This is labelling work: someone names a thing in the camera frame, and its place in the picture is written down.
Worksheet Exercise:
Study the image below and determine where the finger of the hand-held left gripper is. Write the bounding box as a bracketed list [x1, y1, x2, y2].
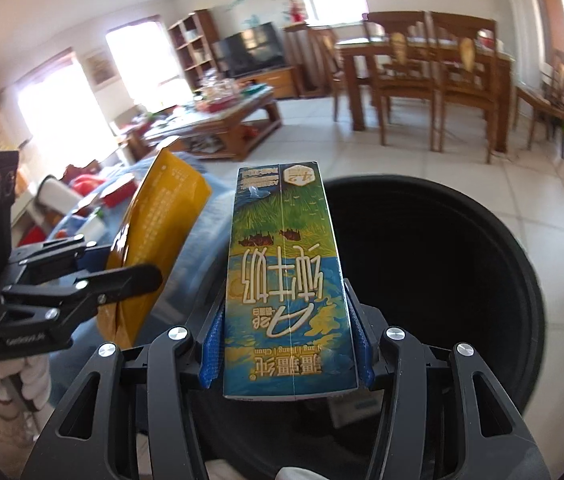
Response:
[1, 262, 164, 319]
[8, 234, 114, 282]

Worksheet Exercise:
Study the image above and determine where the red cushion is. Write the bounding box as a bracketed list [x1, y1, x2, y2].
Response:
[64, 172, 113, 201]

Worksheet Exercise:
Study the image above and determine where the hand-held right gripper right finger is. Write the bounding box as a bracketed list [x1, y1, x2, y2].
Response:
[343, 280, 553, 480]

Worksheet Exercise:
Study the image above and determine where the wooden television cabinet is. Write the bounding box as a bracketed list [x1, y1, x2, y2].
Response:
[234, 65, 303, 101]

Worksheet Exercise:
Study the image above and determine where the person's left hand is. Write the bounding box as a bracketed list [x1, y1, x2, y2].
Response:
[0, 347, 54, 413]

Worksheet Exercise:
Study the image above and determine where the wooden corner stand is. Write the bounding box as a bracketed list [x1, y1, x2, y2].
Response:
[282, 22, 330, 98]

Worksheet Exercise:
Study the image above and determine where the black television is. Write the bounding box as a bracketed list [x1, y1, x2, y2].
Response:
[212, 22, 287, 78]

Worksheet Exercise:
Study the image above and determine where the blue green milk carton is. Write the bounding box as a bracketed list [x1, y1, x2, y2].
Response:
[222, 161, 360, 403]

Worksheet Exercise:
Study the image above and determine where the wooden dining chair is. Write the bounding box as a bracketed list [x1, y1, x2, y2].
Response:
[429, 10, 500, 163]
[512, 50, 564, 161]
[307, 25, 359, 122]

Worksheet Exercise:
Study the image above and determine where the black round bin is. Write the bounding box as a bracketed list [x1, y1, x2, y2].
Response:
[189, 174, 545, 480]

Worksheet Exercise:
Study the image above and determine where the wooden coffee table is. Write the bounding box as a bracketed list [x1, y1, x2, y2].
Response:
[124, 85, 283, 161]

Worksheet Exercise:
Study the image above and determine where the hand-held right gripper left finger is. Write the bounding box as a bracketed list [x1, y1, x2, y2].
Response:
[21, 305, 226, 480]

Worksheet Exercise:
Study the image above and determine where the yellow snack packet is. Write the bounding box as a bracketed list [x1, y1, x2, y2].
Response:
[96, 147, 213, 348]

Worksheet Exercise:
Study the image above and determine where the red flower decoration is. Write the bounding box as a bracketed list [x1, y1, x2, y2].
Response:
[286, 0, 309, 24]

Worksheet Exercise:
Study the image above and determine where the white radiator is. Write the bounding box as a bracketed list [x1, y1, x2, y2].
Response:
[507, 0, 538, 91]

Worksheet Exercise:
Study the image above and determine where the wooden bookshelf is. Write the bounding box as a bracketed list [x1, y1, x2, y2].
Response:
[167, 9, 220, 93]

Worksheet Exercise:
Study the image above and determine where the small framed wall picture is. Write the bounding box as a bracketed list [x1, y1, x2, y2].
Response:
[83, 49, 115, 92]

